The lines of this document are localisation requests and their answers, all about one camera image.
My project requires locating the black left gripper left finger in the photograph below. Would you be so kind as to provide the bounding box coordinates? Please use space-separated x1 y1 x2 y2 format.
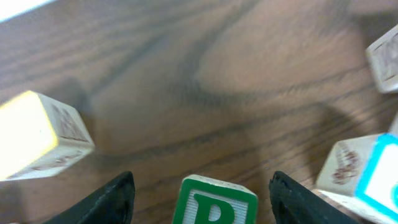
45 171 135 224

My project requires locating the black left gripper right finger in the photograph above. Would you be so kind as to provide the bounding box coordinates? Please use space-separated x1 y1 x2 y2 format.
269 171 357 224

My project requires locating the green R block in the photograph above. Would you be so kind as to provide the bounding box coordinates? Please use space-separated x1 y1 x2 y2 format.
172 174 259 224

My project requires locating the blue 2 block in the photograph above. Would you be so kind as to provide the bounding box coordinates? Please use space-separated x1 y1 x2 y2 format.
316 134 397 224

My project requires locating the yellow top block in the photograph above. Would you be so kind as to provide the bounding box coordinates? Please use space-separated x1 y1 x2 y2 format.
1 90 95 181

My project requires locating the blue D block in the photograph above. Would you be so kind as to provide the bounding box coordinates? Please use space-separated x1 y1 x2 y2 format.
366 26 397 93

